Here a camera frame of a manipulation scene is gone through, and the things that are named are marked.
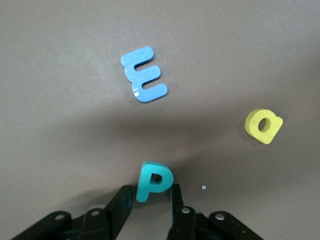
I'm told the teal letter a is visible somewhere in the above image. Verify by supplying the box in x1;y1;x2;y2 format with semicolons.
135;160;175;203

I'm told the yellow letter d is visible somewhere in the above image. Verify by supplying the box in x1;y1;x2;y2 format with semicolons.
244;108;284;145

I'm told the blue foam letter m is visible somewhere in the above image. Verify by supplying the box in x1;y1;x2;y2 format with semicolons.
120;45;168;104

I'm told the brown table cover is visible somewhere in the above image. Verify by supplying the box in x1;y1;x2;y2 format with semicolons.
0;0;320;240

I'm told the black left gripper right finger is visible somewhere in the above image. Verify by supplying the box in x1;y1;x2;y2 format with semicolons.
167;184;266;240

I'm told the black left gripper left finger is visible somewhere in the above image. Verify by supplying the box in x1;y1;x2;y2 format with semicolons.
11;185;133;240

